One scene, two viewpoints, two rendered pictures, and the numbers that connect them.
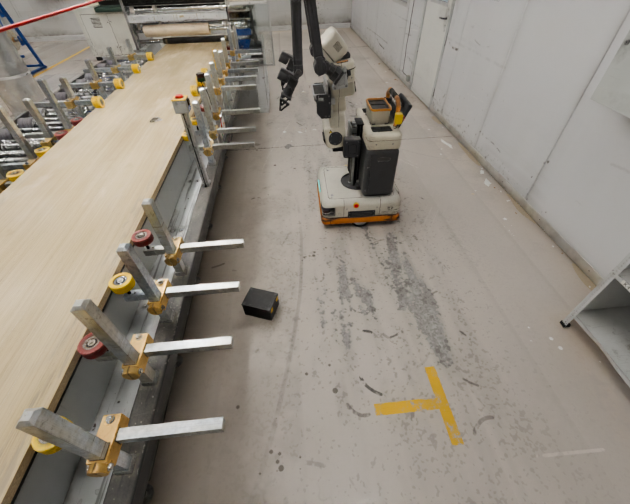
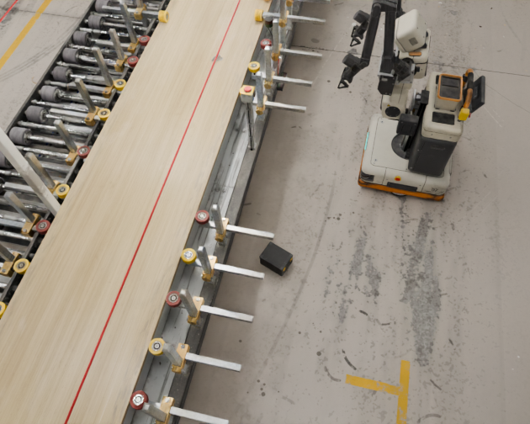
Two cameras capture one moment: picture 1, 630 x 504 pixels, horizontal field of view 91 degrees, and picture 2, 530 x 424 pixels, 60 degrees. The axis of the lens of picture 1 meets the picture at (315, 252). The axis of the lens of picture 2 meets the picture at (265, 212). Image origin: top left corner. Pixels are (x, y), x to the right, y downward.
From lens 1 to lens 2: 1.39 m
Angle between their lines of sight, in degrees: 18
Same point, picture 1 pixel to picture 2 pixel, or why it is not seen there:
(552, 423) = not seen: outside the picture
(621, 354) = not seen: outside the picture
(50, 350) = (151, 295)
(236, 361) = (245, 304)
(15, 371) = (134, 303)
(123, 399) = (177, 326)
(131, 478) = (186, 376)
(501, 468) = not seen: outside the picture
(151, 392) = (198, 331)
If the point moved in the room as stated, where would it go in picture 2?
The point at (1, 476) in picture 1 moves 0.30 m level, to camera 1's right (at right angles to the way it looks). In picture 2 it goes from (137, 359) to (195, 378)
